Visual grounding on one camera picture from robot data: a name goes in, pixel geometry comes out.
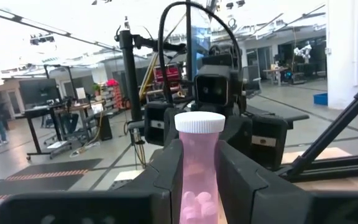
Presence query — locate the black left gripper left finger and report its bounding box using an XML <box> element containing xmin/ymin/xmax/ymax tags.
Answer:
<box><xmin>116</xmin><ymin>139</ymin><xmax>185</xmax><ymax>224</ymax></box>

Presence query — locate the red tool chest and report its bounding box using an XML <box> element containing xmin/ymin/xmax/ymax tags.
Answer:
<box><xmin>153</xmin><ymin>64</ymin><xmax>182</xmax><ymax>84</ymax></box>

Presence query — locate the black monitor on desk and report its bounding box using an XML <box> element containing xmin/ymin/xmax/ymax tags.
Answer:
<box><xmin>19</xmin><ymin>77</ymin><xmax>62</xmax><ymax>107</ymax></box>

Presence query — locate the black mat with striped edges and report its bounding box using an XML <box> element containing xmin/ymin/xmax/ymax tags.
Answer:
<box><xmin>0</xmin><ymin>157</ymin><xmax>104</xmax><ymax>203</ymax></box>

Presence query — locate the pink pill bottle white cap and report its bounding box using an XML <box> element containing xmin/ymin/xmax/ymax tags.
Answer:
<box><xmin>174</xmin><ymin>111</ymin><xmax>226</xmax><ymax>224</ymax></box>

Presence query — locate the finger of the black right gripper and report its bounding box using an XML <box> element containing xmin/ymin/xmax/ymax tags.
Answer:
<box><xmin>219</xmin><ymin>114</ymin><xmax>254</xmax><ymax>156</ymax></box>
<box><xmin>162</xmin><ymin>107</ymin><xmax>183</xmax><ymax>147</ymax></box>

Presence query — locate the orange storage rack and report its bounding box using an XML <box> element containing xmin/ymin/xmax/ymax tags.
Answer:
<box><xmin>106</xmin><ymin>78</ymin><xmax>124</xmax><ymax>110</ymax></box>

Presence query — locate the black standing desk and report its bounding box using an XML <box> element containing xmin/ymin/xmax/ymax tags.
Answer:
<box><xmin>22</xmin><ymin>101</ymin><xmax>107</xmax><ymax>161</ymax></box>

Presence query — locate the black stand pole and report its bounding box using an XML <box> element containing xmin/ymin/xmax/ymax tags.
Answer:
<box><xmin>114</xmin><ymin>25</ymin><xmax>186</xmax><ymax>123</ymax></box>

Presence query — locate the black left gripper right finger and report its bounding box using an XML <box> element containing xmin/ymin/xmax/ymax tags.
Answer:
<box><xmin>216</xmin><ymin>140</ymin><xmax>312</xmax><ymax>224</ymax></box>

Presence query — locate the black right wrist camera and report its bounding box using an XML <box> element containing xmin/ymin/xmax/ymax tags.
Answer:
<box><xmin>193</xmin><ymin>63</ymin><xmax>241</xmax><ymax>107</ymax></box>

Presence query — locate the monitor with blue screen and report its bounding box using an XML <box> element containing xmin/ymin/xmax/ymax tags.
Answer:
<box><xmin>191</xmin><ymin>26</ymin><xmax>213</xmax><ymax>54</ymax></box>

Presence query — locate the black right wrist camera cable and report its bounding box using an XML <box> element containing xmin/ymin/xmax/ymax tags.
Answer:
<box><xmin>157</xmin><ymin>1</ymin><xmax>242</xmax><ymax>105</ymax></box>

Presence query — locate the blue floor bin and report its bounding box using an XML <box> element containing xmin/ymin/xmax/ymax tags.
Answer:
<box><xmin>313</xmin><ymin>92</ymin><xmax>328</xmax><ymax>106</ymax></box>

